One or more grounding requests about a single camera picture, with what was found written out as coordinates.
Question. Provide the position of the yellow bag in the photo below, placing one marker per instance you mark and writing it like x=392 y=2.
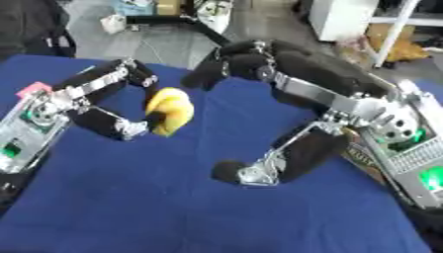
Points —
x=409 y=47

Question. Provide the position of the light blue box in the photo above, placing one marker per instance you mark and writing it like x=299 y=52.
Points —
x=132 y=6

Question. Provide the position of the yellow toy banana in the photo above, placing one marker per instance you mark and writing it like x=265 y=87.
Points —
x=173 y=110

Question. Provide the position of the pink block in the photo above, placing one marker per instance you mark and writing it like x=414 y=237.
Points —
x=33 y=89

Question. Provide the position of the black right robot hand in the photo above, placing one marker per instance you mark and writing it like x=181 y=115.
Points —
x=314 y=70

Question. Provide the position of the white plastic bag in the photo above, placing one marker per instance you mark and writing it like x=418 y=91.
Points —
x=113 y=23

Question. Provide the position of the black bag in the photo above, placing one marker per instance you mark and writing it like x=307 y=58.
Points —
x=29 y=26

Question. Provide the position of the white cabinet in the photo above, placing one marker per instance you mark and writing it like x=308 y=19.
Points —
x=340 y=18

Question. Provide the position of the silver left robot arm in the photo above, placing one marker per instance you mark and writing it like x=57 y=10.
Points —
x=23 y=131

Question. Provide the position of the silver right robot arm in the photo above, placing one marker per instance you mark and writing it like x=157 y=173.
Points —
x=409 y=148

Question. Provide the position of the white metal frame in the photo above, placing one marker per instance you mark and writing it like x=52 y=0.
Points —
x=398 y=29

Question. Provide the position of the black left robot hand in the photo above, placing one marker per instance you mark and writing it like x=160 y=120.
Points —
x=95 y=80

